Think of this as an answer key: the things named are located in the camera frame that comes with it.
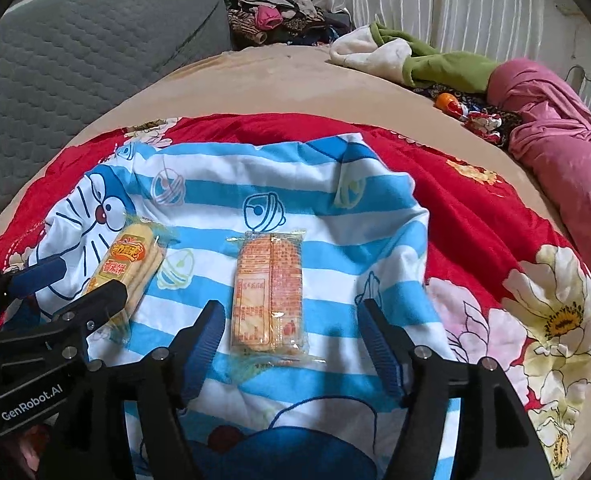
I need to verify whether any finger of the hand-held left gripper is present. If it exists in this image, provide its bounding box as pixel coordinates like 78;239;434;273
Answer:
6;255;68;301
50;279;129;341

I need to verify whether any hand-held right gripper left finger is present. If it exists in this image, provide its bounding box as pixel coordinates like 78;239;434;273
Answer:
38;300;226;480

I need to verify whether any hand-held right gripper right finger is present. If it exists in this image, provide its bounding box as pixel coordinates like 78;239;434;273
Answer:
356;298;551;480

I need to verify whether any yellow snack packet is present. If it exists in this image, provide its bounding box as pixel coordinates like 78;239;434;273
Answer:
78;215;174;343

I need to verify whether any orange cracker packet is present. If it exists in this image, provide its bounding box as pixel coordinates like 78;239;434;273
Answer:
224;229;326;363

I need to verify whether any blue striped cartoon blanket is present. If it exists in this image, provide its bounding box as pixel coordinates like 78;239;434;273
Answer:
23;132;461;480

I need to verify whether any red floral blanket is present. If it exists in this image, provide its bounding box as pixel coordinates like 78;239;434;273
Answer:
0;112;591;480

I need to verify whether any grey quilted cushion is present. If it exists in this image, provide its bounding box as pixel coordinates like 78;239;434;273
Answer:
0;0;231;256

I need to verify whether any red and white snack bag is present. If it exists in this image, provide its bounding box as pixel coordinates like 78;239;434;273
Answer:
463;110;503;143

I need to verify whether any orange capped toy bottle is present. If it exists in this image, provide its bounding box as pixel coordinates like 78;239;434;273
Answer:
435;92;469;121

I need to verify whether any pink quilt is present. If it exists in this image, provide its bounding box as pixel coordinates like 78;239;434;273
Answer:
488;57;591;261

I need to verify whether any beige bed sheet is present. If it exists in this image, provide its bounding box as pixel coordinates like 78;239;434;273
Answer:
0;40;591;480

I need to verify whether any white and green fleece blanket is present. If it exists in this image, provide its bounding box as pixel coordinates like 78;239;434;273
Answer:
329;21;501;95

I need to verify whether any pile of mixed clothes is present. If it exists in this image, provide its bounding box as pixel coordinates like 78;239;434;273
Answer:
216;0;353;51

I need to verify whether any white striped curtain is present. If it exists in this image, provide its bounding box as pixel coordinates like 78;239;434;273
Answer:
320;0;561;61

